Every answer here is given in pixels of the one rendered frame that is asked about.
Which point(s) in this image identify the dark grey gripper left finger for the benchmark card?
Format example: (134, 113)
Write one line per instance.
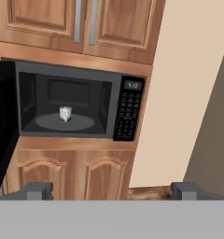
(36, 190)

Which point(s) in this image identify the black microwave door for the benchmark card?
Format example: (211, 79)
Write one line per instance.
(3, 124)

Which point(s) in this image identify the grey black microwave oven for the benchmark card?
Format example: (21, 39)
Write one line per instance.
(79, 102)

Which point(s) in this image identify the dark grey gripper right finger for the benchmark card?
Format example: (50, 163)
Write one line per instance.
(187, 190)

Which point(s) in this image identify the arched wooden cupboard door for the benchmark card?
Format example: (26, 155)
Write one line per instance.
(42, 174)
(106, 175)

